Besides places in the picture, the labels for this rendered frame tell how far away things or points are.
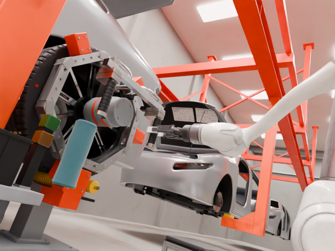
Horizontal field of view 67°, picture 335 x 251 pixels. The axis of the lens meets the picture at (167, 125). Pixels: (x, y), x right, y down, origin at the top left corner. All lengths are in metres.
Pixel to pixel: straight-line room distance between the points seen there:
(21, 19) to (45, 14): 0.09
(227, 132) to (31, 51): 0.74
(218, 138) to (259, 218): 3.55
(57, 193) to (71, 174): 0.19
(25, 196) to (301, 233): 0.62
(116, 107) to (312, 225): 0.82
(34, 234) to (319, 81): 1.29
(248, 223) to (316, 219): 3.92
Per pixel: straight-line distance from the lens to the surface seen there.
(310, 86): 1.02
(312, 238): 0.61
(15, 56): 0.93
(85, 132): 1.02
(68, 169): 1.00
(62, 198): 1.15
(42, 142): 0.78
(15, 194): 0.70
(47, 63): 1.19
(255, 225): 4.49
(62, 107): 1.75
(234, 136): 0.99
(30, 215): 1.29
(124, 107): 1.14
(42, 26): 1.00
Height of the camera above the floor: 0.48
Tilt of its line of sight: 19 degrees up
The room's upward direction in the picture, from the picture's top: 15 degrees clockwise
